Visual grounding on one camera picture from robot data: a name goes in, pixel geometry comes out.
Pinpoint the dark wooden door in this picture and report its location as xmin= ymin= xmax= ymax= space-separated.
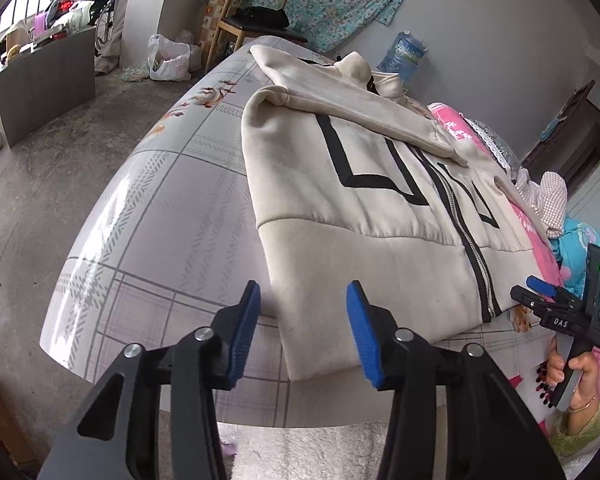
xmin=522 ymin=80 xmax=600 ymax=191

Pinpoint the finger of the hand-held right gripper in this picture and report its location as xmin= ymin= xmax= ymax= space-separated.
xmin=525 ymin=275 xmax=563 ymax=303
xmin=510 ymin=285 xmax=543 ymax=313

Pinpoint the patterned cardboard box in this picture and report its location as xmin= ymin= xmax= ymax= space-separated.
xmin=200 ymin=0 xmax=258 ymax=46

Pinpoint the brown wooden box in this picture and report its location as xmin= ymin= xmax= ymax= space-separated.
xmin=0 ymin=365 xmax=36 ymax=466

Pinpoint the beige zip jacket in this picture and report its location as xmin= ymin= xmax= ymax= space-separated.
xmin=241 ymin=45 xmax=553 ymax=381

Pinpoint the pile of clothes and bags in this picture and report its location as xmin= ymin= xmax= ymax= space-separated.
xmin=35 ymin=0 xmax=98 ymax=41

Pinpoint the blue water bottle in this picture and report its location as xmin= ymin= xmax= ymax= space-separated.
xmin=376 ymin=30 xmax=429 ymax=83

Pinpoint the wooden chair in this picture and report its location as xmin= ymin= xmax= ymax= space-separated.
xmin=205 ymin=0 xmax=308 ymax=73

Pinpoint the grey cabinet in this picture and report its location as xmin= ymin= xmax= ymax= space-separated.
xmin=0 ymin=25 xmax=97 ymax=148

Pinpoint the pink floral blanket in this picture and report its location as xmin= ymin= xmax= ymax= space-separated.
xmin=426 ymin=101 xmax=600 ymax=441

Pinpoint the person's right hand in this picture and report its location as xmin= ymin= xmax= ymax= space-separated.
xmin=546 ymin=332 xmax=600 ymax=413

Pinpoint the black bag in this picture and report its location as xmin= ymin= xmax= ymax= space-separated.
xmin=240 ymin=6 xmax=291 ymax=30

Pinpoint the grey lace-trimmed pillow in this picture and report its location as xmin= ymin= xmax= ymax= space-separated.
xmin=462 ymin=117 xmax=523 ymax=176

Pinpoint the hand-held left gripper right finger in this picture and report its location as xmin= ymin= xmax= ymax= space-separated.
xmin=346 ymin=280 xmax=566 ymax=480

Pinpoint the pink checkered cloth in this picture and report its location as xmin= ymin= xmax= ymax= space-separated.
xmin=515 ymin=170 xmax=568 ymax=241

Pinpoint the blue floral quilt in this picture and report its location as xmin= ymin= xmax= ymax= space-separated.
xmin=550 ymin=215 xmax=600 ymax=301

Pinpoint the white plastic bag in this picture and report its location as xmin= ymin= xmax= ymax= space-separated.
xmin=147 ymin=34 xmax=193 ymax=82

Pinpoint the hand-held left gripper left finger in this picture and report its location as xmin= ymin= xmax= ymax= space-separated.
xmin=37 ymin=280 xmax=262 ymax=480

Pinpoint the teal floral wall cloth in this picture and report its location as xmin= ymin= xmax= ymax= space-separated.
xmin=202 ymin=0 xmax=422 ymax=53

